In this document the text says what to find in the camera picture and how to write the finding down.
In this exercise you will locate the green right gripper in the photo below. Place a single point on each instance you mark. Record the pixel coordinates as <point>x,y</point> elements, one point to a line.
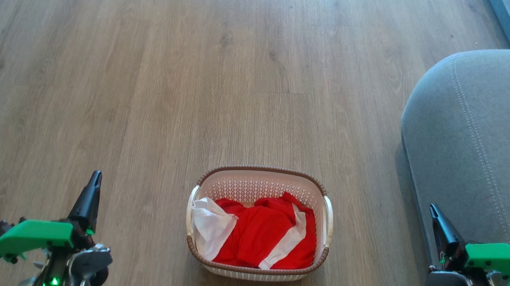
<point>500,261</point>

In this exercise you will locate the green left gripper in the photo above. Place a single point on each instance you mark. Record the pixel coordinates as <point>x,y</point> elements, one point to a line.
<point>33,234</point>

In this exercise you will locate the white brown-rimmed laundry basket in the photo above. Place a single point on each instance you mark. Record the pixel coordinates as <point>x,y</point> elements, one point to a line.
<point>261,184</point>

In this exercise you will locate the grey fabric sofa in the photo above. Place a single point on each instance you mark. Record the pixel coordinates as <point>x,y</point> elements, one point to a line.
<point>475,140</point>

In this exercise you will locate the red and white garment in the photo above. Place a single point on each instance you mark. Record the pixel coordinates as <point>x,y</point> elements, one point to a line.
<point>271,234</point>

